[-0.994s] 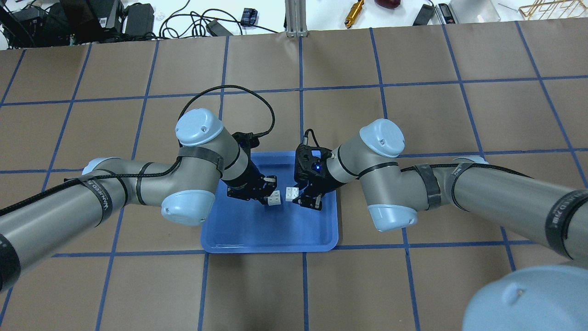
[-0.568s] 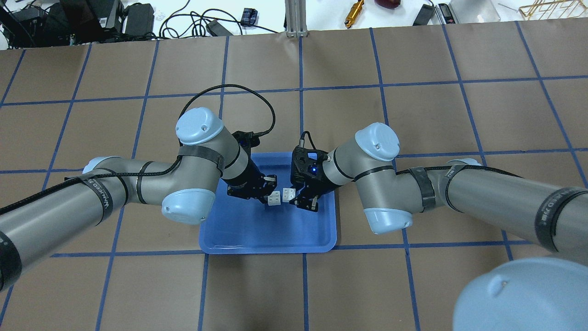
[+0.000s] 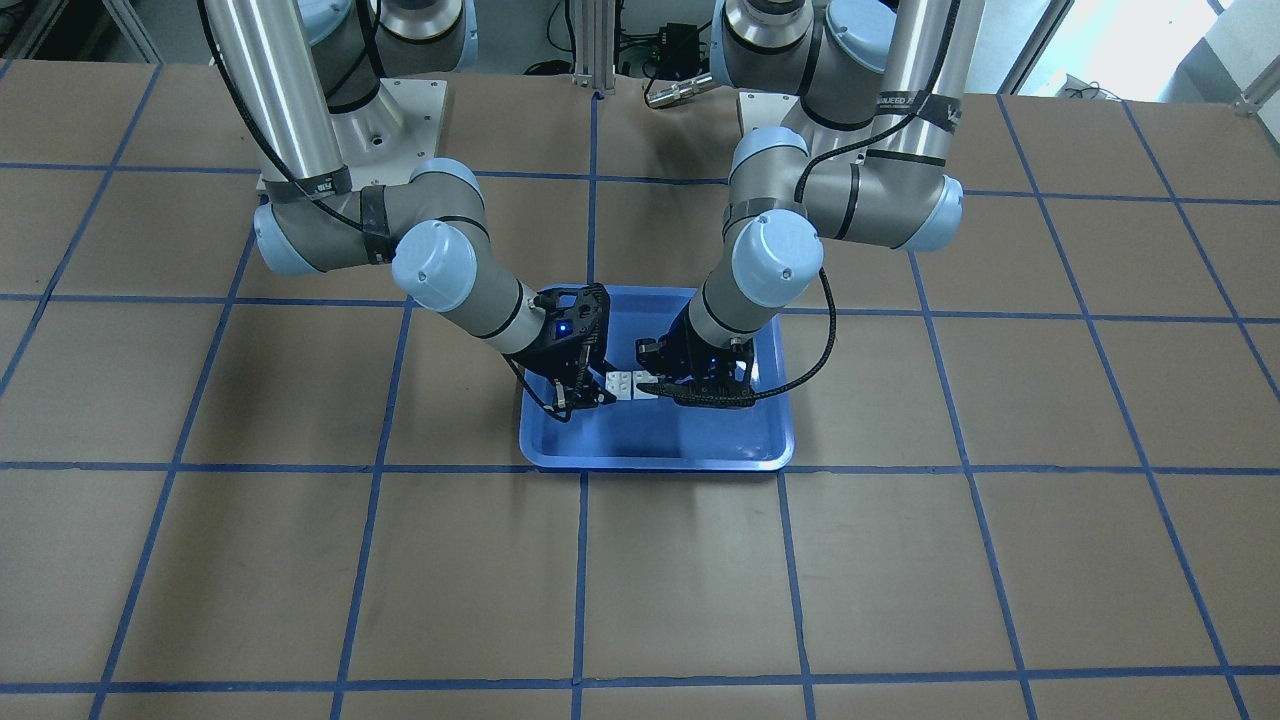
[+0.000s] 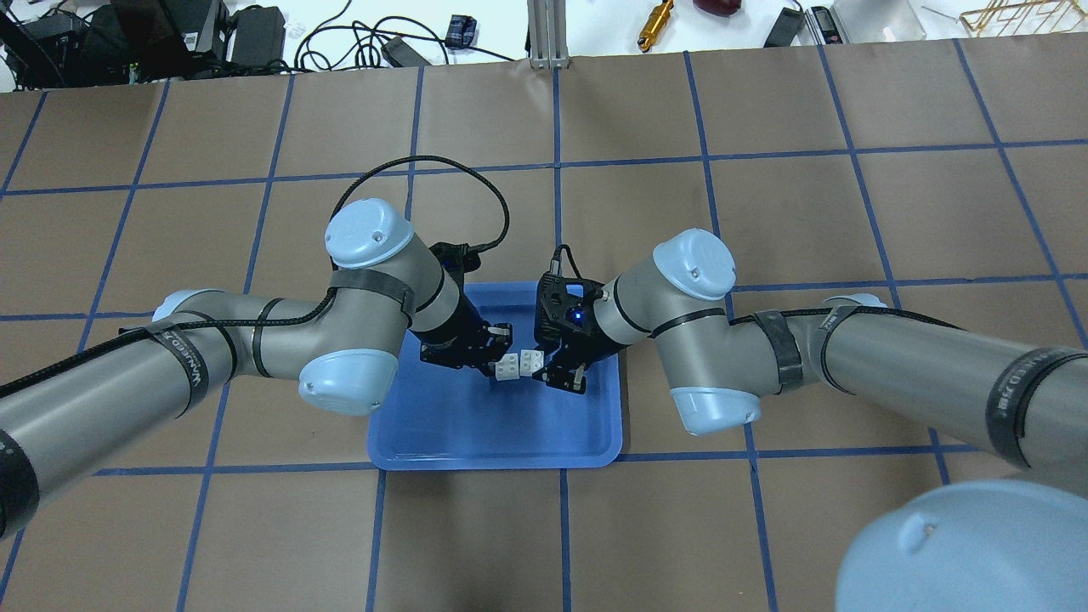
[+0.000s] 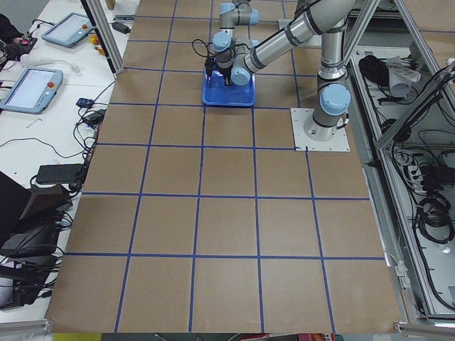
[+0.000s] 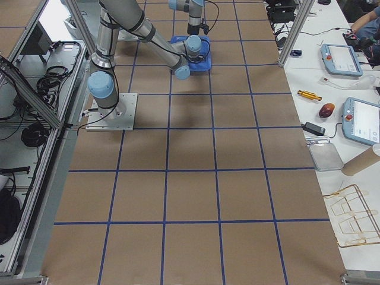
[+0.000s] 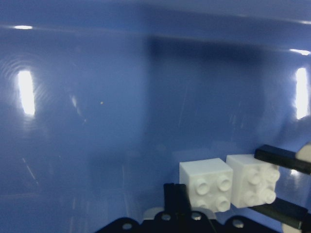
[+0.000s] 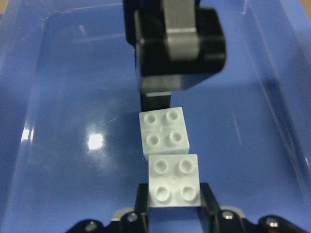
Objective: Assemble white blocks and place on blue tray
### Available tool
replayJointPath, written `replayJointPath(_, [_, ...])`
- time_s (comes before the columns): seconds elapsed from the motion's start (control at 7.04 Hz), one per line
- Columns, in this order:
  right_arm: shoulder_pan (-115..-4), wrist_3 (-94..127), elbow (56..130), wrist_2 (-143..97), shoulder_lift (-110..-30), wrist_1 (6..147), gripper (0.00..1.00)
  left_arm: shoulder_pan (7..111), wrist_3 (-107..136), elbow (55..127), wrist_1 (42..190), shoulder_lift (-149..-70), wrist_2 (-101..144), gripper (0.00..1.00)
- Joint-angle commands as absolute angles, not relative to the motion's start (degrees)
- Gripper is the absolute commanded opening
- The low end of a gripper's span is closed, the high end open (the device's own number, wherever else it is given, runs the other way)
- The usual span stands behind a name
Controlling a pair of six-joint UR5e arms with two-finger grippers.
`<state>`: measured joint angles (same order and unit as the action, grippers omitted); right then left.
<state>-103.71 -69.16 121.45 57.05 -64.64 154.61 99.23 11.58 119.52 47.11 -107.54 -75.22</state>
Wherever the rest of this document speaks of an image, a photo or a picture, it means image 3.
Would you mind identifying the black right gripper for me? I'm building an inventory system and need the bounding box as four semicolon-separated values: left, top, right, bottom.
520;283;617;409

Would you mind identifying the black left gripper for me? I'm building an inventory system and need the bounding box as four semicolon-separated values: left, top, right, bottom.
636;325;756;409

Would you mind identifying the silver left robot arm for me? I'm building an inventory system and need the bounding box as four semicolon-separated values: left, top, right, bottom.
636;1;986;407

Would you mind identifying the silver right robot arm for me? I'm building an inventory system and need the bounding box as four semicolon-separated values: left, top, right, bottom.
197;1;616;421

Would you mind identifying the blue plastic tray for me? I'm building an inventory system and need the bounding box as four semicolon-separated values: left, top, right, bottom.
518;284;795;471

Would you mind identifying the brass cylinder tool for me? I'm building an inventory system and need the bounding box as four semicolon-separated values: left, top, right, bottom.
644;73;721;110

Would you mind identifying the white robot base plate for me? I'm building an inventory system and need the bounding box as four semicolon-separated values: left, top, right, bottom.
259;78;449;191

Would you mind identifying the aluminium frame post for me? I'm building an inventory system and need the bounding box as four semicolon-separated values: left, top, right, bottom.
566;1;618;97

